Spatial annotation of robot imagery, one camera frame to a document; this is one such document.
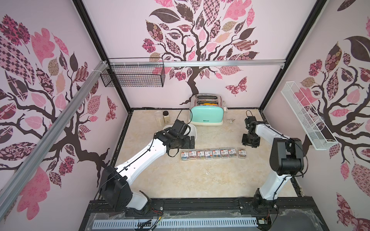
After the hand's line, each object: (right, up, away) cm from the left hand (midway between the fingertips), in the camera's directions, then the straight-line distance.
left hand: (186, 145), depth 80 cm
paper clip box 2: (+9, -8, +12) cm, 17 cm away
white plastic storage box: (+4, +6, +23) cm, 24 cm away
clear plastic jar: (-20, +16, +24) cm, 35 cm away
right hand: (+42, -3, +13) cm, 44 cm away
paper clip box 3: (+14, -8, +12) cm, 20 cm away
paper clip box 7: (+37, -7, +12) cm, 39 cm away
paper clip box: (+4, -8, +12) cm, 15 cm away
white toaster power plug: (+35, +14, +30) cm, 48 cm away
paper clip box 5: (+25, -7, +12) cm, 29 cm away
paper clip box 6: (+31, -7, +12) cm, 34 cm away
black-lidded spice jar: (-16, +17, +27) cm, 36 cm away
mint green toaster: (+14, +22, +18) cm, 32 cm away
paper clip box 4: (+20, -8, +12) cm, 25 cm away
